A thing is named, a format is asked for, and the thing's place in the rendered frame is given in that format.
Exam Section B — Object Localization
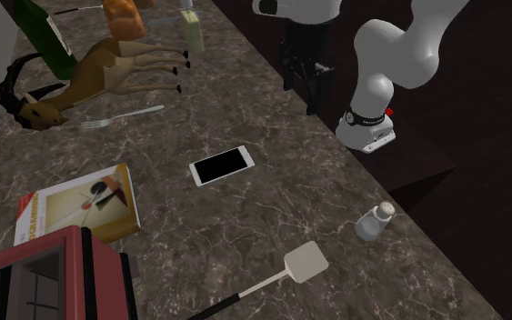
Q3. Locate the red toaster oven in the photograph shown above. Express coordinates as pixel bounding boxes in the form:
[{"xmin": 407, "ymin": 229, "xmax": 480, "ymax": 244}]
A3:
[{"xmin": 0, "ymin": 225, "xmax": 139, "ymax": 320}]

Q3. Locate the brown bread loaf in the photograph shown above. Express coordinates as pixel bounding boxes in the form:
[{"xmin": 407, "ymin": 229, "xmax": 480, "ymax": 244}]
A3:
[{"xmin": 101, "ymin": 0, "xmax": 147, "ymax": 43}]

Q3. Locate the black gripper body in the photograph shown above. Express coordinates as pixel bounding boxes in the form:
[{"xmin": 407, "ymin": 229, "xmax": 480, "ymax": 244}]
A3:
[{"xmin": 283, "ymin": 19, "xmax": 328, "ymax": 67}]

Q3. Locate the pale yellow bottle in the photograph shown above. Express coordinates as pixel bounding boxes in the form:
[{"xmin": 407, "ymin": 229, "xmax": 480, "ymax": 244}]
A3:
[{"xmin": 178, "ymin": 0, "xmax": 206, "ymax": 55}]

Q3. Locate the yellow and white book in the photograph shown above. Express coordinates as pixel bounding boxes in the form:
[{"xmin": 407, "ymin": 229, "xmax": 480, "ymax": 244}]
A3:
[{"xmin": 13, "ymin": 162, "xmax": 143, "ymax": 247}]

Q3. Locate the black-handled silver utensil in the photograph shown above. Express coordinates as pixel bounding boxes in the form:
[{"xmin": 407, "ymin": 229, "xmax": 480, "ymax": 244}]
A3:
[{"xmin": 53, "ymin": 4, "xmax": 105, "ymax": 16}]

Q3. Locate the brown antelope figure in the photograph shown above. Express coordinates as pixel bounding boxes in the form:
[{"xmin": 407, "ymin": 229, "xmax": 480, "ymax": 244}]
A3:
[{"xmin": 0, "ymin": 36, "xmax": 192, "ymax": 132}]

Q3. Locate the white smartphone with black screen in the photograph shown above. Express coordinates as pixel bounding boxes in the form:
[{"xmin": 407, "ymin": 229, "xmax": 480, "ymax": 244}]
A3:
[{"xmin": 188, "ymin": 145, "xmax": 256, "ymax": 188}]

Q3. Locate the glass salt shaker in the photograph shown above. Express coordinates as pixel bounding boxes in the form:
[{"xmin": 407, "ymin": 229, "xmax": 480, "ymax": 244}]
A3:
[{"xmin": 354, "ymin": 201, "xmax": 397, "ymax": 243}]

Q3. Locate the dark robot stand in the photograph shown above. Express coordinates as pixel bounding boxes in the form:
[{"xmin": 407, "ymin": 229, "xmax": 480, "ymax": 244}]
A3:
[{"xmin": 308, "ymin": 95, "xmax": 457, "ymax": 215}]

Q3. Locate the white spatula with black handle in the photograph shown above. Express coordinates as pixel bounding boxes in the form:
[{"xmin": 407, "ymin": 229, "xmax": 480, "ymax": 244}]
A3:
[{"xmin": 186, "ymin": 240, "xmax": 331, "ymax": 320}]

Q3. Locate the silver fork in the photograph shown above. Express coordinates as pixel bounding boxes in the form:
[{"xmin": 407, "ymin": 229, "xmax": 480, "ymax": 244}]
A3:
[{"xmin": 79, "ymin": 104, "xmax": 166, "ymax": 131}]

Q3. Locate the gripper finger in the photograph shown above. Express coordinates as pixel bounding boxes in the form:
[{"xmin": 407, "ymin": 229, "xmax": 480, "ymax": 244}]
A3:
[
  {"xmin": 281, "ymin": 40, "xmax": 302, "ymax": 93},
  {"xmin": 305, "ymin": 62, "xmax": 336, "ymax": 117}
]

